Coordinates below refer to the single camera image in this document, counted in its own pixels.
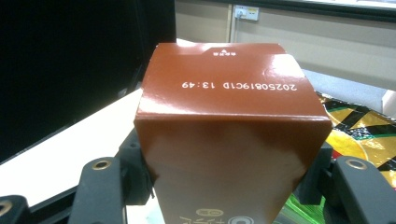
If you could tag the green snack packet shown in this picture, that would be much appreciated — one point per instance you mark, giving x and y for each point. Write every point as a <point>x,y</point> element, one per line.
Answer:
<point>299,211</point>

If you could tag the white wall socket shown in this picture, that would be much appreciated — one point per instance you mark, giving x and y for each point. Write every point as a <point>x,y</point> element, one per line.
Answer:
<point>246,13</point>

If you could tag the black curtain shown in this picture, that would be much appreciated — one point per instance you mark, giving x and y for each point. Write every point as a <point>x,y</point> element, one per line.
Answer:
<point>62,62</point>

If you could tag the black and yellow chip bag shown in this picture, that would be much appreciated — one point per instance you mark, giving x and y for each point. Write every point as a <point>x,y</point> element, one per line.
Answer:
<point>358,130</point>

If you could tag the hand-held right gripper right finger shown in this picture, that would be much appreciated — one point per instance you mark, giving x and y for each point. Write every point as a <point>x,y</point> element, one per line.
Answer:
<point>358,193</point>

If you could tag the brown carton box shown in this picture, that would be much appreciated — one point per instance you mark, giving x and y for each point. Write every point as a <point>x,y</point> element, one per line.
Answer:
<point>230,140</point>

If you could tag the white plastic bin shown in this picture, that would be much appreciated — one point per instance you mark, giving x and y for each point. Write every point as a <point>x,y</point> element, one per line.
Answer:
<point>62,149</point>

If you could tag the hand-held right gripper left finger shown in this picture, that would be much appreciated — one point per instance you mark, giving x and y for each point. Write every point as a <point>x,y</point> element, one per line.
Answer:
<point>99,193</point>

